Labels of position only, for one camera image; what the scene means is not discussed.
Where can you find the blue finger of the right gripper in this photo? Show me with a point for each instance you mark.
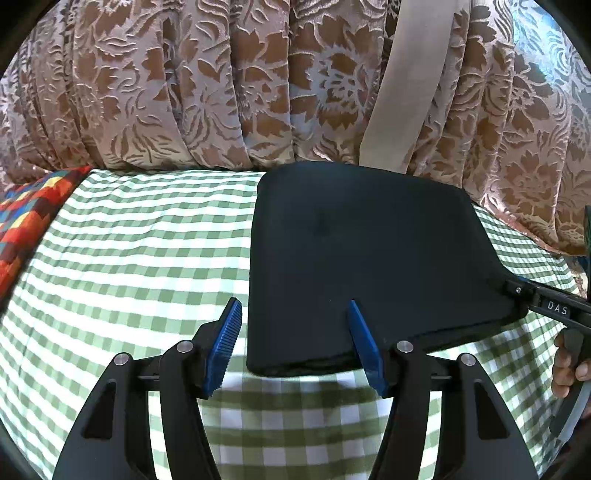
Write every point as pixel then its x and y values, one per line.
pixel 526 281

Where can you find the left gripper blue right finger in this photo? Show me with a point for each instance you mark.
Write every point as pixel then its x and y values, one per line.
pixel 479 438

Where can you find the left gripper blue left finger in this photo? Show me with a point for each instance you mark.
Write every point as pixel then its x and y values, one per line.
pixel 110 438

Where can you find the black pants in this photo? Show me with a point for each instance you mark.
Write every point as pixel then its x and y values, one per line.
pixel 410 252

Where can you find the person's right hand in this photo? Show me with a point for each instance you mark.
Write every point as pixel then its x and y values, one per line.
pixel 563 376

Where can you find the brown floral curtain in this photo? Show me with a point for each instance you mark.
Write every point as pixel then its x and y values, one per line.
pixel 488 96

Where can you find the colorful patchwork blanket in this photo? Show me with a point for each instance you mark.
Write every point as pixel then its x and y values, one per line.
pixel 26 213

